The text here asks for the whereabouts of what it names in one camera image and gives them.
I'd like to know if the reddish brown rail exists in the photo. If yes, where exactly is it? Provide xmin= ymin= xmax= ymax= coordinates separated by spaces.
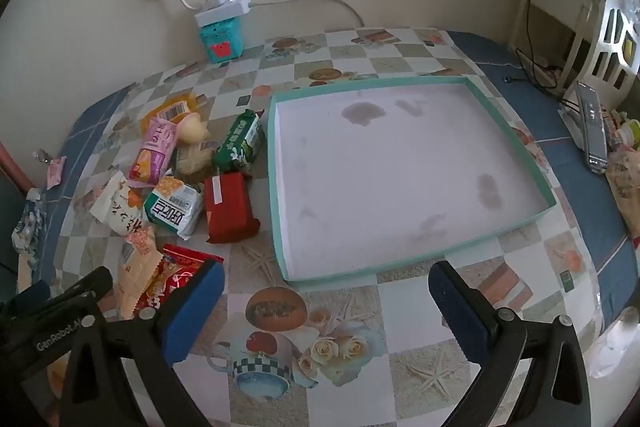
xmin=0 ymin=141 xmax=36 ymax=198

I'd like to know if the white and green snack packet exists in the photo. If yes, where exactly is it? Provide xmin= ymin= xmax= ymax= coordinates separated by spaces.
xmin=142 ymin=177 xmax=205 ymax=240

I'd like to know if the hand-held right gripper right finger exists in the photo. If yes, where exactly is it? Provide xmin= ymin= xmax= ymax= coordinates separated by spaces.
xmin=427 ymin=260 xmax=591 ymax=427

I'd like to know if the white orange-printed snack packet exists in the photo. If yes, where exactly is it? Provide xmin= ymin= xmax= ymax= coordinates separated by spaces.
xmin=89 ymin=169 xmax=151 ymax=237

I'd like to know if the orange packet with barcode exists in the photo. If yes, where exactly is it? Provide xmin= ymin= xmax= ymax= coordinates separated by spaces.
xmin=141 ymin=92 xmax=208 ymax=132

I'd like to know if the clear plastic bag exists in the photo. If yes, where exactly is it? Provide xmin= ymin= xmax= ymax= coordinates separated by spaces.
xmin=589 ymin=306 xmax=640 ymax=378

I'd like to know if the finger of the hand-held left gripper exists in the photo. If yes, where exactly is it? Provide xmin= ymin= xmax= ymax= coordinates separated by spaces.
xmin=47 ymin=266 xmax=115 ymax=308

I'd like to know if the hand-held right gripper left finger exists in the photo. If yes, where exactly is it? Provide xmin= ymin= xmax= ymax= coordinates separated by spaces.
xmin=59 ymin=258 xmax=226 ymax=427

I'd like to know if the shiny red snack packet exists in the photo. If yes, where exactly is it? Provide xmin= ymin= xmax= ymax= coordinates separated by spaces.
xmin=134 ymin=243 xmax=225 ymax=314

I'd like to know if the cream pudding cup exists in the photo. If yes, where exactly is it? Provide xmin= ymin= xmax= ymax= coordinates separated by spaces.
xmin=177 ymin=112 xmax=212 ymax=145

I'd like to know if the long orange snack packet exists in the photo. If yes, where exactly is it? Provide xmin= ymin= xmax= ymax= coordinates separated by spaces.
xmin=117 ymin=227 xmax=163 ymax=320

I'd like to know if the pink snack packet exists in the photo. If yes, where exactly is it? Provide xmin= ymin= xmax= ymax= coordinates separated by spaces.
xmin=129 ymin=116 xmax=180 ymax=186

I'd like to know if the teal shallow cardboard tray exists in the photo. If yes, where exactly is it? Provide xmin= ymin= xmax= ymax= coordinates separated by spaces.
xmin=266 ymin=75 xmax=558 ymax=283

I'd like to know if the black cable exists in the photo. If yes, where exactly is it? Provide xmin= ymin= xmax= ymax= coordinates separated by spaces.
xmin=504 ymin=0 xmax=576 ymax=98

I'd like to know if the checkered printed tablecloth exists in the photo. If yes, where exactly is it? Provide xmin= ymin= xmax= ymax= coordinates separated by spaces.
xmin=10 ymin=26 xmax=640 ymax=427

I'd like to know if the white lattice panel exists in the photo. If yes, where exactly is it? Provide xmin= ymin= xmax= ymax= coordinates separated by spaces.
xmin=582 ymin=0 xmax=640 ymax=92

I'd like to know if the black remote control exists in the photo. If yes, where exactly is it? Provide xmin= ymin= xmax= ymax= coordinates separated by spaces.
xmin=575 ymin=81 xmax=610 ymax=175

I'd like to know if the teal paper box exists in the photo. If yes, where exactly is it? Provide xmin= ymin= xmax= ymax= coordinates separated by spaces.
xmin=199 ymin=14 xmax=246 ymax=64

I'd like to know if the plastic bag with printed contents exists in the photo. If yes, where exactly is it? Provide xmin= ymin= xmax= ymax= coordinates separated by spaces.
xmin=606 ymin=107 xmax=640 ymax=253

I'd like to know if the white power strip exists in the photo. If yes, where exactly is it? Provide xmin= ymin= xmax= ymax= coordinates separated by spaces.
xmin=195 ymin=0 xmax=251 ymax=28

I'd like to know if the dark red snack packet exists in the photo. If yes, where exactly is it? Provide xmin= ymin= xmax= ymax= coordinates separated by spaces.
xmin=204 ymin=172 xmax=262 ymax=244

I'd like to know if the crumpled blue white wrapper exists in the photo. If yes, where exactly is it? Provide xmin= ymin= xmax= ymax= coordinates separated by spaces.
xmin=12 ymin=189 xmax=48 ymax=253

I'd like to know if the small pink wrapper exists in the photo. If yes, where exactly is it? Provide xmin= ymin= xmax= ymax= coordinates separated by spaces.
xmin=47 ymin=157 xmax=67 ymax=188

